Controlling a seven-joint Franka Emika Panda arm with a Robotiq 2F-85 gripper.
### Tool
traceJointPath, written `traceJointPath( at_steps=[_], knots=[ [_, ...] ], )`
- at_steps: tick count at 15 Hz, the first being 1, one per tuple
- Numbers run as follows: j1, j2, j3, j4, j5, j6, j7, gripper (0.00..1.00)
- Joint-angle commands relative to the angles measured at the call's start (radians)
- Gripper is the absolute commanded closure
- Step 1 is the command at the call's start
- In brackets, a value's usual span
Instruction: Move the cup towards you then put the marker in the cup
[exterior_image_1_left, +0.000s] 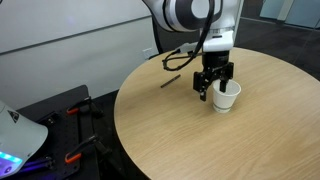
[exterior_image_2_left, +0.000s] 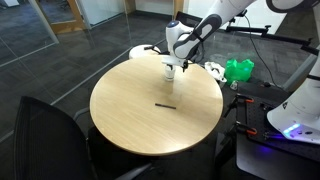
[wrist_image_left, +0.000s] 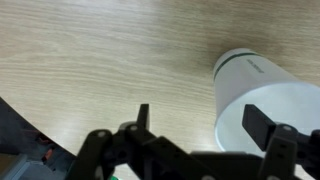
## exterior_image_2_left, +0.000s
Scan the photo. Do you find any white round stool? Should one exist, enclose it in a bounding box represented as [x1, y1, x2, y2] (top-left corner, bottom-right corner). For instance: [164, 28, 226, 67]
[128, 44, 162, 60]

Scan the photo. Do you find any small clear plastic object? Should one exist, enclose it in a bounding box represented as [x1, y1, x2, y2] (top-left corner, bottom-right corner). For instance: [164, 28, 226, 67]
[229, 79, 239, 91]

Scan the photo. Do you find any white paper cup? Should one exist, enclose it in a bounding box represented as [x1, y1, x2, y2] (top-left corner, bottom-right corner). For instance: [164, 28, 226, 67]
[163, 64, 177, 82]

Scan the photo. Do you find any wooden door frame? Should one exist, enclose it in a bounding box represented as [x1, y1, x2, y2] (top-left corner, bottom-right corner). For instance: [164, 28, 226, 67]
[49, 0, 88, 34]

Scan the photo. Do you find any green plastic bag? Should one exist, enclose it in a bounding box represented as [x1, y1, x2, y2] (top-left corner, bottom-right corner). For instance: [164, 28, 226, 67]
[224, 58, 255, 84]

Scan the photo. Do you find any grey slanted metal bar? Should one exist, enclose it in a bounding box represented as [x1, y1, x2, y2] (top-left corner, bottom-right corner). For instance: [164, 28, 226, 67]
[282, 53, 318, 92]

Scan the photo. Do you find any wrist camera on white mount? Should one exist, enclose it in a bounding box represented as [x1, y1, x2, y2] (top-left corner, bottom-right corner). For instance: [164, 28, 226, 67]
[161, 55, 188, 67]

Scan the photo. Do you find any black robot stand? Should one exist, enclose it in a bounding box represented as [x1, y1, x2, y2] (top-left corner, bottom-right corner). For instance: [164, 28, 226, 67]
[214, 81, 320, 180]

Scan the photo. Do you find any black marker pen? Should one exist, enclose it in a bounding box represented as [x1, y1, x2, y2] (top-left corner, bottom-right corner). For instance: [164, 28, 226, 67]
[154, 103, 177, 110]

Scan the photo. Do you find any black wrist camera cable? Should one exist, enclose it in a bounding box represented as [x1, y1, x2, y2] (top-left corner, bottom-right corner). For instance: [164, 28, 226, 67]
[186, 29, 207, 66]

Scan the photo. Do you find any white crumpled plastic bag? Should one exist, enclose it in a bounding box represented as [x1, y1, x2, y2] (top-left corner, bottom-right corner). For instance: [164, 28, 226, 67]
[203, 61, 228, 83]

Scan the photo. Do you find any black clamp with orange handle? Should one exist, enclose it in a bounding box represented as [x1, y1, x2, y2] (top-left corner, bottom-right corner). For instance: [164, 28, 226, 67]
[223, 93, 255, 118]
[229, 120, 259, 137]

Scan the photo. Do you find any thin black floor cable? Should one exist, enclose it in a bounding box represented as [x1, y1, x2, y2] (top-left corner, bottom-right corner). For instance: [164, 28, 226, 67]
[243, 14, 279, 88]

